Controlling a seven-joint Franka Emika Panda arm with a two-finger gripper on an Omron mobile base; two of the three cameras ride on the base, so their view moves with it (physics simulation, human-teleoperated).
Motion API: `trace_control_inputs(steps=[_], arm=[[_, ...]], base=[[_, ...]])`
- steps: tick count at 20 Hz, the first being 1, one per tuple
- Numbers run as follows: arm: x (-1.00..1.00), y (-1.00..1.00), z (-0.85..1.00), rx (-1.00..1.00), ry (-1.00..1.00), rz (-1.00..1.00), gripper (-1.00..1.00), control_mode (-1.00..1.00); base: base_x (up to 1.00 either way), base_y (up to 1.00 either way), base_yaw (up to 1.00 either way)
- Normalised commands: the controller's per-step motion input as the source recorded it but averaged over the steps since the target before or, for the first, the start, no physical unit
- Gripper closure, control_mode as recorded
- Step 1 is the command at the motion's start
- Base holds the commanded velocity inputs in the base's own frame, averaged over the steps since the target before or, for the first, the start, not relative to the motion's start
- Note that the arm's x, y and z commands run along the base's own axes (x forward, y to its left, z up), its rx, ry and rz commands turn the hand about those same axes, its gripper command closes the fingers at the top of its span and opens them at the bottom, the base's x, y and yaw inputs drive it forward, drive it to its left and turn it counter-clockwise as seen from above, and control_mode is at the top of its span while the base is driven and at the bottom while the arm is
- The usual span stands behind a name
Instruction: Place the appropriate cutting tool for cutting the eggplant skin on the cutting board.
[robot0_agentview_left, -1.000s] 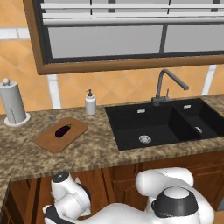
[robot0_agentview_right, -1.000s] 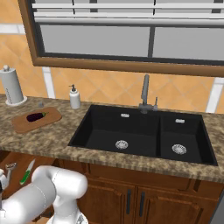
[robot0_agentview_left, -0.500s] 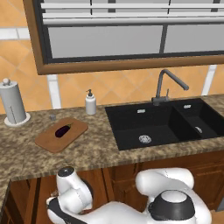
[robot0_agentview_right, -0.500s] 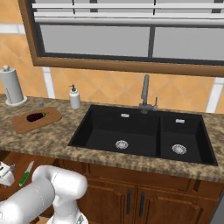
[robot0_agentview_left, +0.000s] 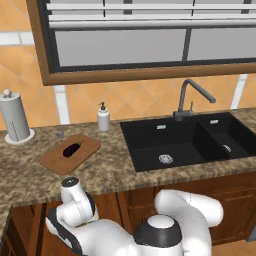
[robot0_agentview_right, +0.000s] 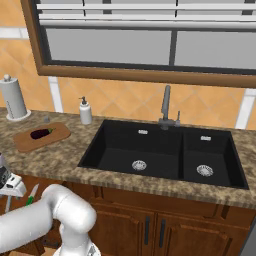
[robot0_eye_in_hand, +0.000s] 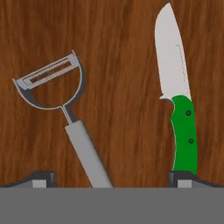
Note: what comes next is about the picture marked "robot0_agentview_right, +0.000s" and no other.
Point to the grey dishwasher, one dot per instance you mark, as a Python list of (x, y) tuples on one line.
[(250, 240)]

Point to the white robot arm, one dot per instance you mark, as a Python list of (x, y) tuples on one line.
[(30, 223)]

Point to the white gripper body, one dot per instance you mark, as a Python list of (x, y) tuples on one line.
[(15, 187)]

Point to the wooden cutting board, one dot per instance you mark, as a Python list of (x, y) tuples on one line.
[(56, 134)]

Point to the wooden framed window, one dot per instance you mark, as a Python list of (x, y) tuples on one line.
[(133, 75)]

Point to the purple eggplant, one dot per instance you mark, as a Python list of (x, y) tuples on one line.
[(39, 134)]

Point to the brown panel under sink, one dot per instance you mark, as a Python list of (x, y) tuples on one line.
[(160, 200)]

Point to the white soap dispenser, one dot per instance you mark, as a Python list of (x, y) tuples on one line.
[(85, 113)]

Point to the black double sink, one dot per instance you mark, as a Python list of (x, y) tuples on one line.
[(140, 146)]

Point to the white window blinds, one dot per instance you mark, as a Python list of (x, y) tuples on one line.
[(140, 16)]

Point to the grey tap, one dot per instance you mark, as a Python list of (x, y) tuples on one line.
[(165, 103)]

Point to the white paper towel roll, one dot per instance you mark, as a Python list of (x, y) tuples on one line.
[(12, 100)]

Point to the brown cupboard door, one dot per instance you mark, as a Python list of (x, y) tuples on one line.
[(120, 230), (200, 236)]

